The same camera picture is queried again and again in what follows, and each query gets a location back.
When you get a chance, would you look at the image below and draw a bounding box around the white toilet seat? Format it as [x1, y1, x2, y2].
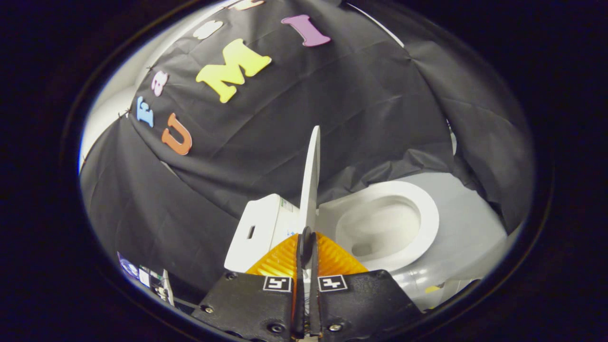
[335, 180, 440, 272]

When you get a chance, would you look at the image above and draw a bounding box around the blue and white object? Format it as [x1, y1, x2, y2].
[118, 252, 175, 307]

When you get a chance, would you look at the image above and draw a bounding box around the white toilet tank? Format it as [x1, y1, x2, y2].
[224, 193, 302, 274]

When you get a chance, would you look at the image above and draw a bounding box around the white toilet bowl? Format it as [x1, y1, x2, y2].
[317, 188, 440, 285]

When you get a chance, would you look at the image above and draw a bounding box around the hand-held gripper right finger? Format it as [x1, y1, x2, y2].
[308, 229, 424, 342]

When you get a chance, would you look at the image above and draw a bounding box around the black round lid lift handle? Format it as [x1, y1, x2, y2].
[297, 226, 316, 269]

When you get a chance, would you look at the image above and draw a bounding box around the white toilet lid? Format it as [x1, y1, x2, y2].
[298, 125, 321, 236]

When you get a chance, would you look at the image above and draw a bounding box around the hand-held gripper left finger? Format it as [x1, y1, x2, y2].
[191, 227, 305, 342]

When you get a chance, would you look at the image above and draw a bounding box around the black backdrop cloth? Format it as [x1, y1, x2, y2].
[80, 0, 535, 304]

